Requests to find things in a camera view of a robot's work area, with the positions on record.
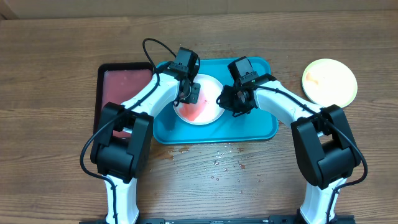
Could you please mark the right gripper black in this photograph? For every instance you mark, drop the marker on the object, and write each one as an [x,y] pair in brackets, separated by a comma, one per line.
[230,105]

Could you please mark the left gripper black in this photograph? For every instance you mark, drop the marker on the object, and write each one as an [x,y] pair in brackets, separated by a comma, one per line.
[196,92]

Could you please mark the white plate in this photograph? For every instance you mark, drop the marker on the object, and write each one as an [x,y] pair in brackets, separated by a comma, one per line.
[206,110]

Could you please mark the yellow green plate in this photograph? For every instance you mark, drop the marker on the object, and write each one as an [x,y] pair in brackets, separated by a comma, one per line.
[329,82]

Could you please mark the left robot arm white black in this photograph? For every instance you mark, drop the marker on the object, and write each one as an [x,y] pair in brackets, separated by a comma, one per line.
[122,141]

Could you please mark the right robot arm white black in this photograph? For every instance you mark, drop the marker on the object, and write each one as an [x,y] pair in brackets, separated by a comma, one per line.
[326,153]

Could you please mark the teal plastic tray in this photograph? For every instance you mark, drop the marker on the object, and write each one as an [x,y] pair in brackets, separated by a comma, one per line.
[257,125]

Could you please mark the black tray with red water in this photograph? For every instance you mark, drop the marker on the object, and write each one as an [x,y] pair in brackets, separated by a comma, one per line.
[119,82]

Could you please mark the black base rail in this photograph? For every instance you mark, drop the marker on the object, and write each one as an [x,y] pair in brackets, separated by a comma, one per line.
[217,221]

